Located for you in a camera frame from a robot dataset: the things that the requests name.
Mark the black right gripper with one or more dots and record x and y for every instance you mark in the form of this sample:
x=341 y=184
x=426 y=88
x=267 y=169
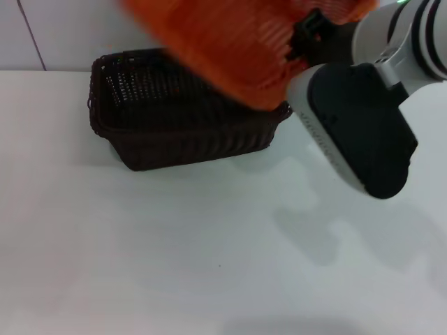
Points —
x=331 y=45

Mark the orange wicker basket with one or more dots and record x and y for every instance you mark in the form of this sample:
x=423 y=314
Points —
x=216 y=45

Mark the dark brown wicker basket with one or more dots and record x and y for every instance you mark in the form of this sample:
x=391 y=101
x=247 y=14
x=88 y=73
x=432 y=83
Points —
x=167 y=136

